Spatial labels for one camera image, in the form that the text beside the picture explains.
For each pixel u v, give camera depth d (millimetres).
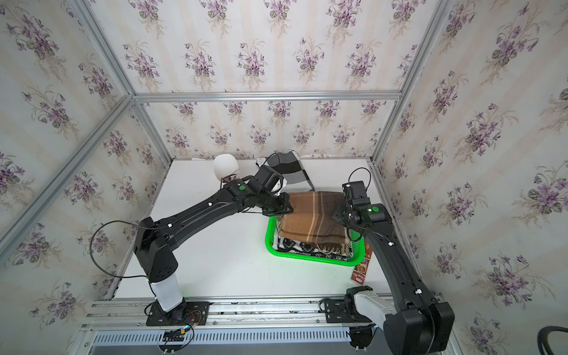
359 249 799
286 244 801
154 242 440
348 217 538
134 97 928
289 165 1157
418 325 369
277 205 693
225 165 1006
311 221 762
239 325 724
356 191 589
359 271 817
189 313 724
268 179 618
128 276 465
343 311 731
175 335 714
